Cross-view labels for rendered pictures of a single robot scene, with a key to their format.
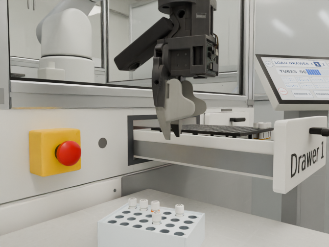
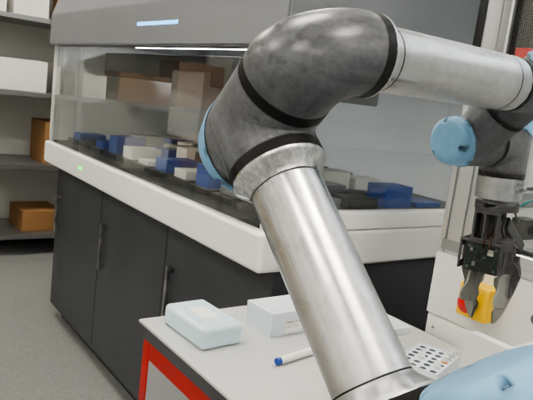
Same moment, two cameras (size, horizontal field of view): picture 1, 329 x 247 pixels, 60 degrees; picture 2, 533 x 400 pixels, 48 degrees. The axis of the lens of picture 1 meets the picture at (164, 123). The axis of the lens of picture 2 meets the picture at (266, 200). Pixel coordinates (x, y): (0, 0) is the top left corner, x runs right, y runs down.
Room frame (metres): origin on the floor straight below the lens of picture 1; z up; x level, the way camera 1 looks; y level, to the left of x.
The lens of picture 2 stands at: (0.29, -1.10, 1.24)
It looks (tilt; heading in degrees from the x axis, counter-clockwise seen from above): 10 degrees down; 103
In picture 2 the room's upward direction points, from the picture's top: 7 degrees clockwise
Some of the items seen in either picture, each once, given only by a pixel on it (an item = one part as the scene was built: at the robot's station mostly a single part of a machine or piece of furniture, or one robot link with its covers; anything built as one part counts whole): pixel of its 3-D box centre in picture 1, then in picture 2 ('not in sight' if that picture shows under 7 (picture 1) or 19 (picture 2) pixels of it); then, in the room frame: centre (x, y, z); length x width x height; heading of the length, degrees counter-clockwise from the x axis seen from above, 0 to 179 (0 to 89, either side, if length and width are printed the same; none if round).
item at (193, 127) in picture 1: (212, 141); not in sight; (0.66, -0.11, 0.87); 0.22 x 0.18 x 0.06; 50
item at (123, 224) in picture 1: (152, 230); (426, 366); (0.38, 0.02, 0.78); 0.12 x 0.08 x 0.04; 68
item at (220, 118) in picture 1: (228, 128); not in sight; (0.98, -0.22, 0.87); 0.29 x 0.02 x 0.11; 140
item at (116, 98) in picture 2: not in sight; (255, 121); (-0.35, 1.34, 1.13); 1.78 x 1.14 x 0.45; 140
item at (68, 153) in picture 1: (67, 153); (468, 302); (0.45, 0.16, 0.88); 0.04 x 0.03 x 0.04; 140
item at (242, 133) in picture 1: (254, 131); not in sight; (0.59, -0.19, 0.90); 0.18 x 0.02 x 0.01; 140
